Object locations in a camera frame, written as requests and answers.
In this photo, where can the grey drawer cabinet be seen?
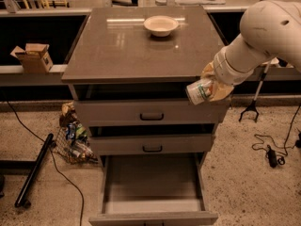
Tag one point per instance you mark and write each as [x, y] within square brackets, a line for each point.
[117, 58]

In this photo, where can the black metal floor bar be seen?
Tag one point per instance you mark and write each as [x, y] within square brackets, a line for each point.
[22, 200]

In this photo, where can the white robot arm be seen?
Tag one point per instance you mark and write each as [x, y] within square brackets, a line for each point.
[268, 29]

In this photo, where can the grey top drawer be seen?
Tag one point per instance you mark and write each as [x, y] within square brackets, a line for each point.
[148, 112]

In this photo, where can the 7up soda can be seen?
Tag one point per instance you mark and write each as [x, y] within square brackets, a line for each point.
[198, 92]

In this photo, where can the brown cardboard box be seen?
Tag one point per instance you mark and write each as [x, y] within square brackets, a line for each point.
[34, 58]

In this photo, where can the grey open bottom drawer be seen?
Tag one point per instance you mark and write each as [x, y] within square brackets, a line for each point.
[153, 190]

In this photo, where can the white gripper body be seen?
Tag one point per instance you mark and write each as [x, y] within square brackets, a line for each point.
[223, 70]

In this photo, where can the white paper bowl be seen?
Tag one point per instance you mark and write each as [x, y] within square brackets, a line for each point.
[160, 26]

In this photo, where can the reacher grabber tool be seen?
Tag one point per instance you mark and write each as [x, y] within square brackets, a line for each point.
[252, 106]

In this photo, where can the grey middle drawer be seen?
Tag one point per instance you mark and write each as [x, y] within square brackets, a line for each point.
[152, 144]

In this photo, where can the black power adapter with cable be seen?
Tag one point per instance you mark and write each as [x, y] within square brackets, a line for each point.
[276, 155]

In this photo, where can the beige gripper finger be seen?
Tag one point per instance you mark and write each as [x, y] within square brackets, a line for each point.
[208, 72]
[219, 91]

